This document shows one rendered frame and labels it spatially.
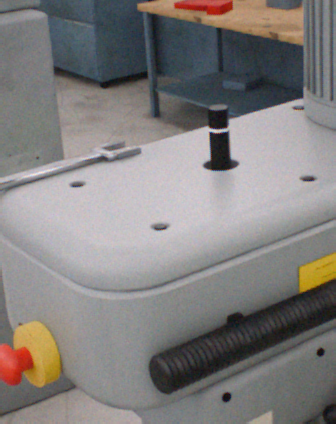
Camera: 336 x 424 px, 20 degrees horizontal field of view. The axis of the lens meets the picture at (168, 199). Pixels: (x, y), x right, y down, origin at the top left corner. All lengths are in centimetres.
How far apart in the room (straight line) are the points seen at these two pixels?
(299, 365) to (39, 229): 29
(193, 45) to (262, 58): 90
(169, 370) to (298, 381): 21
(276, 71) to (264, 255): 666
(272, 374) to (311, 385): 6
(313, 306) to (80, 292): 21
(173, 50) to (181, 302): 778
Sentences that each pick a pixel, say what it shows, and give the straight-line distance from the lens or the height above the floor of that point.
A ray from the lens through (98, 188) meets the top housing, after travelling 95.
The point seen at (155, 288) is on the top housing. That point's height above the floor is 186.
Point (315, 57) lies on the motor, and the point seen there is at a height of 196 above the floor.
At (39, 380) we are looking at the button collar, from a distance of 92.
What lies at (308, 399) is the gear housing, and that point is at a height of 167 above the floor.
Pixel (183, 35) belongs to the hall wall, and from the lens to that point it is 841.
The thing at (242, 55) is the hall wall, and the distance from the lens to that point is 781.
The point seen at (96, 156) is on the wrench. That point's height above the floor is 190.
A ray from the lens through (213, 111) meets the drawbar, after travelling 96.
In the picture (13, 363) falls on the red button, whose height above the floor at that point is 177.
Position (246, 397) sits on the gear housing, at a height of 170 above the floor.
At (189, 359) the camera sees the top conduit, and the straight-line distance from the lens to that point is 82.
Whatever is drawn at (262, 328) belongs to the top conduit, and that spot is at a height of 180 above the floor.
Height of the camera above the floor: 223
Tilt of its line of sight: 22 degrees down
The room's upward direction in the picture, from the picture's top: 4 degrees counter-clockwise
